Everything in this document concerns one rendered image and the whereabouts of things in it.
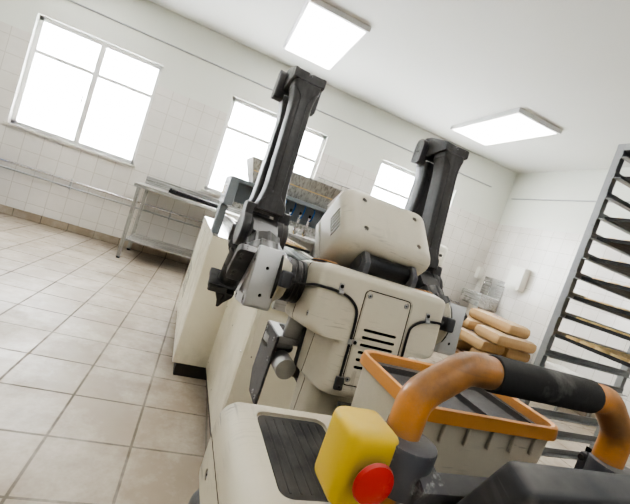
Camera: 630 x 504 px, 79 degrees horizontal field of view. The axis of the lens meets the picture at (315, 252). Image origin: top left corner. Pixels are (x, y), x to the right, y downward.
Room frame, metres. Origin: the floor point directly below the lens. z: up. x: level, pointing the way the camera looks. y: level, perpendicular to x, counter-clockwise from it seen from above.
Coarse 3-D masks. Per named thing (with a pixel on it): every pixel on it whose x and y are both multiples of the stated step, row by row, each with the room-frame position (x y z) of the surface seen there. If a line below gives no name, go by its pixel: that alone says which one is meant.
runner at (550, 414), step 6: (534, 408) 1.68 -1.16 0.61; (540, 408) 1.70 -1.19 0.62; (546, 414) 1.72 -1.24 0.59; (552, 414) 1.73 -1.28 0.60; (558, 414) 1.75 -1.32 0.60; (564, 414) 1.76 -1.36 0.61; (570, 414) 1.78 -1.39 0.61; (564, 420) 1.73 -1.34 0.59; (570, 420) 1.77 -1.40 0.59; (576, 420) 1.80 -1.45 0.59; (582, 420) 1.82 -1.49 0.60; (588, 420) 1.83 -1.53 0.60; (594, 420) 1.85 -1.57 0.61; (594, 426) 1.82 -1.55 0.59
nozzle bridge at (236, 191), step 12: (228, 180) 2.18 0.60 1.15; (240, 180) 2.10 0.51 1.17; (228, 192) 2.08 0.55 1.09; (240, 192) 2.19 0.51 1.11; (228, 204) 2.09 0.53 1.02; (240, 204) 2.14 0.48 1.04; (288, 204) 2.28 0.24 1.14; (300, 204) 2.27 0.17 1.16; (312, 204) 2.25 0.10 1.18; (216, 216) 2.20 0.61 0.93; (216, 228) 2.18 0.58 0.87; (300, 228) 2.27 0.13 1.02; (312, 228) 2.30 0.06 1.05
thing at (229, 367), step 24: (240, 312) 1.75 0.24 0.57; (264, 312) 1.51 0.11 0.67; (216, 336) 2.12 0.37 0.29; (240, 336) 1.61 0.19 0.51; (216, 360) 1.92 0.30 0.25; (240, 360) 1.50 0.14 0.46; (216, 384) 1.75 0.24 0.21; (240, 384) 1.51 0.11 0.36; (264, 384) 1.54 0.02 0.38; (288, 384) 1.58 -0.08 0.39; (216, 408) 1.61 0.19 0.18; (288, 408) 1.59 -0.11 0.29
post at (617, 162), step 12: (624, 144) 1.67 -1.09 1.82; (612, 168) 1.68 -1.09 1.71; (612, 180) 1.66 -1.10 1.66; (600, 192) 1.69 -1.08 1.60; (600, 204) 1.67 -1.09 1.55; (588, 228) 1.68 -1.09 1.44; (588, 240) 1.66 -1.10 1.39; (576, 264) 1.67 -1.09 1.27; (564, 288) 1.68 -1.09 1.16; (564, 300) 1.66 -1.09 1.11; (552, 324) 1.67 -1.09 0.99; (552, 336) 1.66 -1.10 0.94; (540, 348) 1.68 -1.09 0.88; (540, 360) 1.66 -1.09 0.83
